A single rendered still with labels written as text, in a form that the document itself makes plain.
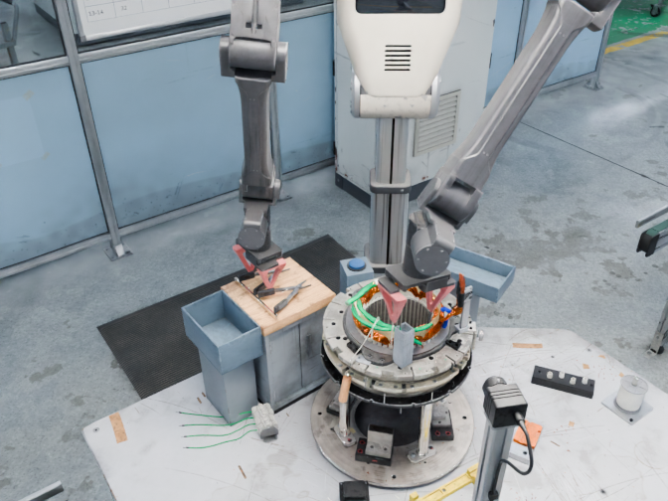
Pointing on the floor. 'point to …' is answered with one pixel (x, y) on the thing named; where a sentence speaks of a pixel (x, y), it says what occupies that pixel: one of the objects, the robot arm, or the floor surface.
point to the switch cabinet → (459, 81)
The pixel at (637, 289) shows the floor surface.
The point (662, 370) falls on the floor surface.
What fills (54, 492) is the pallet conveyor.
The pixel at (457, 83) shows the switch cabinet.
